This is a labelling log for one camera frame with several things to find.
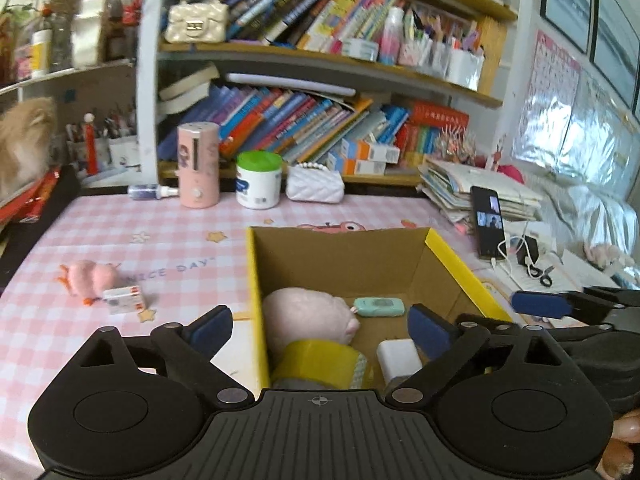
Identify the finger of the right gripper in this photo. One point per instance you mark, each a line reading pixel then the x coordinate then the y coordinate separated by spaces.
pixel 541 304

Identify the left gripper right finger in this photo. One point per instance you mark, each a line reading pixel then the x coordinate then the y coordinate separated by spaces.
pixel 451 350

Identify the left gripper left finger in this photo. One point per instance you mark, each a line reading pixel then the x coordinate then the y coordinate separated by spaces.
pixel 188 352

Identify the white charger cube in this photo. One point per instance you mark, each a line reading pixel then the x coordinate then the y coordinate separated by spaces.
pixel 398 358

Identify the white red small box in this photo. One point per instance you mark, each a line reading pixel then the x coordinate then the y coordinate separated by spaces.
pixel 124 299

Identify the mint green utility knife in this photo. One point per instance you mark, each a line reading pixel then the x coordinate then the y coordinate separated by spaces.
pixel 379 307

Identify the pink pig plush toy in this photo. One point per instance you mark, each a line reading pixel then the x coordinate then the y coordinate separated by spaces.
pixel 293 314

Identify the yellow tape roll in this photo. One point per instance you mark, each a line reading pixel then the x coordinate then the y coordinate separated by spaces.
pixel 322 364

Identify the pink heart plush toy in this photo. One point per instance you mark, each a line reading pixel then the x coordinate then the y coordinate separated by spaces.
pixel 88 280

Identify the person's right hand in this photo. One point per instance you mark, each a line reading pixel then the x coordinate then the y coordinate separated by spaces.
pixel 621 457

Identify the black smartphone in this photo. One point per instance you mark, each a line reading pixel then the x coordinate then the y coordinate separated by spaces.
pixel 488 223

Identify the yellow cardboard box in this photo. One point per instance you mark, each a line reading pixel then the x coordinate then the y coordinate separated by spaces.
pixel 416 265

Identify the pink checkered tablecloth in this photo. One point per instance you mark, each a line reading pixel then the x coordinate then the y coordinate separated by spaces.
pixel 185 261

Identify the stack of papers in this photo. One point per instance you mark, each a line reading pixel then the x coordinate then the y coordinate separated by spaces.
pixel 448 186

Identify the small spray bottle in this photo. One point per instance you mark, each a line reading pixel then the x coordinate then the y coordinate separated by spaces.
pixel 151 192

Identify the white jar green lid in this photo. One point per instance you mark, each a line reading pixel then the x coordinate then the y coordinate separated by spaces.
pixel 258 179

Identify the black electronic keyboard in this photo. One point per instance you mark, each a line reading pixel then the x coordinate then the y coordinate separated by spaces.
pixel 24 236

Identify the orange white medicine boxes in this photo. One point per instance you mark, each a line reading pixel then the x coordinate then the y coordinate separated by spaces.
pixel 362 158

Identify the pink humidifier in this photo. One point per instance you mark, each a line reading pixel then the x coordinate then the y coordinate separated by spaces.
pixel 198 164

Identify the white quilted purse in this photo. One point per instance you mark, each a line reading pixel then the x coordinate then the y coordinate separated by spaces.
pixel 314 183

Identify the red foil packets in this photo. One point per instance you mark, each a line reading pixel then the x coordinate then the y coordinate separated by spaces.
pixel 27 205

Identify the white pen holder cups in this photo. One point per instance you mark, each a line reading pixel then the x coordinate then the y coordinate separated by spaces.
pixel 110 153

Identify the row of leaning books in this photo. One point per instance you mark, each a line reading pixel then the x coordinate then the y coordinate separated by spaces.
pixel 304 126

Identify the orange fluffy cat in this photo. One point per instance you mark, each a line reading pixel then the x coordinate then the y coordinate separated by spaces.
pixel 26 133

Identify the cream quilted handbag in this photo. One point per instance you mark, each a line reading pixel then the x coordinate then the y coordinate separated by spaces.
pixel 197 23

